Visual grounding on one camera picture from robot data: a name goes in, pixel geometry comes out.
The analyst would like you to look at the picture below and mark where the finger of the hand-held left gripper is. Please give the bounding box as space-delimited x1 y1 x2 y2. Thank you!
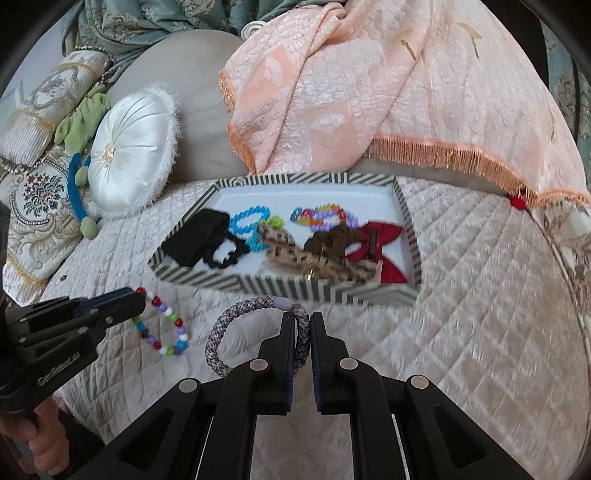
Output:
76 293 148 342
28 287 140 325

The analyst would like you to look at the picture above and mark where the peach fringed blanket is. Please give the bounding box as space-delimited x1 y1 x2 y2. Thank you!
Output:
218 0 591 208

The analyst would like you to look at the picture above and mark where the beige sofa backrest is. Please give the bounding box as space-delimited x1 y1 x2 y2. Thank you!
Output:
106 30 513 195

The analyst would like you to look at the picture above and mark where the beige floral cushion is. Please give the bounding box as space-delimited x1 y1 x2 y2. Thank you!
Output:
538 203 591 324

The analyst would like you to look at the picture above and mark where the green plush toy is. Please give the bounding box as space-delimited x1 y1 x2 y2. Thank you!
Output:
54 84 112 238

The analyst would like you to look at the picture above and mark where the red bow hair clip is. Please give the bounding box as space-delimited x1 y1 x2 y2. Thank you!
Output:
344 220 409 283

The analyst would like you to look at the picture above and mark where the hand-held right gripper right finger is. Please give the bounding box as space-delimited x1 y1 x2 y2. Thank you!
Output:
309 311 513 480

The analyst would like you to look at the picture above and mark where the embroidered floral square cushion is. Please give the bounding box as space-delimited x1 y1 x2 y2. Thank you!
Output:
0 148 100 287

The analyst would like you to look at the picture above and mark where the leopard print scarf scrunchie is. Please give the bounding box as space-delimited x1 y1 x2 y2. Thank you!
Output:
259 224 384 283

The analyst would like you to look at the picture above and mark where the striped cardboard box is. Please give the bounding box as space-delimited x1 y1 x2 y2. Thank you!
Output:
148 172 423 308

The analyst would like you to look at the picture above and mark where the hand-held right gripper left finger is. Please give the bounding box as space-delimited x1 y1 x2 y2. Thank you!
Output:
65 311 298 480

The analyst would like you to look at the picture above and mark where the white round satin cushion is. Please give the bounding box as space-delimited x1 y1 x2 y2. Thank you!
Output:
87 83 182 217

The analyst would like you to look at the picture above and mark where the brown scrunchie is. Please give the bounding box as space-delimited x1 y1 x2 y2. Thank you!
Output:
305 224 365 259

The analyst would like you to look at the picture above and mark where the pastel bead bracelet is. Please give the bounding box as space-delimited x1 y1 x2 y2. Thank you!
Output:
290 202 360 233

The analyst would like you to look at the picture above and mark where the black velvet pouch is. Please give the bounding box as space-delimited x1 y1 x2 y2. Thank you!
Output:
163 209 232 268

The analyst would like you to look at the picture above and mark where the purple braided hair tie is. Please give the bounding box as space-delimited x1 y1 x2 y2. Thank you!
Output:
204 296 311 377

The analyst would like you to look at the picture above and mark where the person's left hand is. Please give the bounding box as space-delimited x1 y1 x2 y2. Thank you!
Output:
0 397 70 476

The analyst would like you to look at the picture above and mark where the blue bead bracelet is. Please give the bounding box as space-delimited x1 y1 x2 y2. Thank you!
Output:
229 206 273 252

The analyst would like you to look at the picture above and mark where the embroidered bolster pillow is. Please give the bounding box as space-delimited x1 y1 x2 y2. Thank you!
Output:
0 48 112 167

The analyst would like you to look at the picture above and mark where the green damask curtain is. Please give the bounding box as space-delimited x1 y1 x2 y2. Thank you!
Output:
540 23 591 139
69 0 352 61

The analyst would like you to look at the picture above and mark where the black scrunchie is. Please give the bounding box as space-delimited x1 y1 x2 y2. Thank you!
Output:
203 231 252 269

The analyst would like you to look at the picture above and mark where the multicolour bead bracelet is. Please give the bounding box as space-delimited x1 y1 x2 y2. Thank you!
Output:
131 287 191 357

